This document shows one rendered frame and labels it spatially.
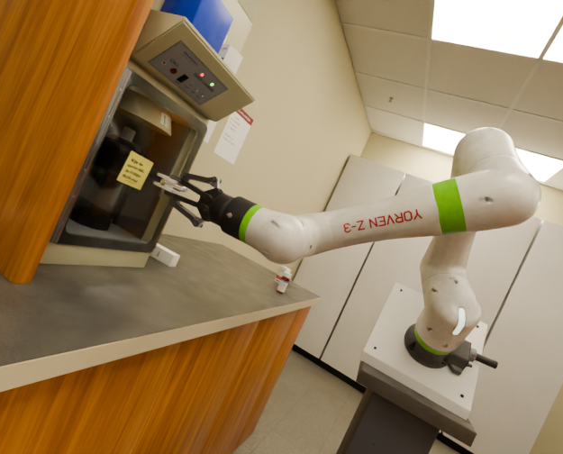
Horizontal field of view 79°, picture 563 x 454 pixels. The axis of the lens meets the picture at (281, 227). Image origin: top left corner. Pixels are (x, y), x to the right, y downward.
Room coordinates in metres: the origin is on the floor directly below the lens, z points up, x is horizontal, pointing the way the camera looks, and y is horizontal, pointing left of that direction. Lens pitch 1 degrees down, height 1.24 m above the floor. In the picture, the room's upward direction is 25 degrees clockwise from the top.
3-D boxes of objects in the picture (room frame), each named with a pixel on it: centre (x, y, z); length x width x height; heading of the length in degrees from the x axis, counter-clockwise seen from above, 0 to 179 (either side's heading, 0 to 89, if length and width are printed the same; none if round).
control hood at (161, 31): (0.82, 0.32, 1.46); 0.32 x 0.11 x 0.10; 158
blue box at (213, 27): (0.74, 0.35, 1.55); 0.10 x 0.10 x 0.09; 68
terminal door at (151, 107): (0.84, 0.37, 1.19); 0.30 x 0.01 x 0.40; 157
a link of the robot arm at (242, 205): (0.78, 0.09, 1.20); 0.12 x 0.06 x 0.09; 158
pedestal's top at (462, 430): (1.08, -0.58, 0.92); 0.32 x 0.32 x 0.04; 73
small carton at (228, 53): (0.87, 0.30, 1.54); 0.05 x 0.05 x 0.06; 55
